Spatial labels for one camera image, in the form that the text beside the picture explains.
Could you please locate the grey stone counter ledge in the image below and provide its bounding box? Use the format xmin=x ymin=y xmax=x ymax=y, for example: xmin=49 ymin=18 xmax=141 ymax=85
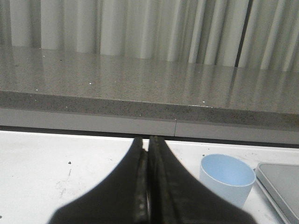
xmin=0 ymin=45 xmax=299 ymax=145

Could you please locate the light blue plastic cup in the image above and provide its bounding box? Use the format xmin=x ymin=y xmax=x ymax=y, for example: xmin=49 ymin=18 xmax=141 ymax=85
xmin=199 ymin=154 xmax=256 ymax=208

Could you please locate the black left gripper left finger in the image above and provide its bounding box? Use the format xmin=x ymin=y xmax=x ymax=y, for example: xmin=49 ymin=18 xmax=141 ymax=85
xmin=49 ymin=137 xmax=149 ymax=224

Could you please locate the silver electronic kitchen scale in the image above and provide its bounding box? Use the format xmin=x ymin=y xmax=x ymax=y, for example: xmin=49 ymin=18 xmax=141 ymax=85
xmin=255 ymin=162 xmax=299 ymax=224

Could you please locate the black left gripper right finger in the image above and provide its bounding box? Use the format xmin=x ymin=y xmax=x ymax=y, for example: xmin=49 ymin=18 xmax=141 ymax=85
xmin=148 ymin=136 xmax=256 ymax=224

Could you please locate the white pleated curtain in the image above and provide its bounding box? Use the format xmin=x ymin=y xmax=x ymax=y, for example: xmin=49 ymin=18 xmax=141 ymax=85
xmin=0 ymin=0 xmax=299 ymax=72

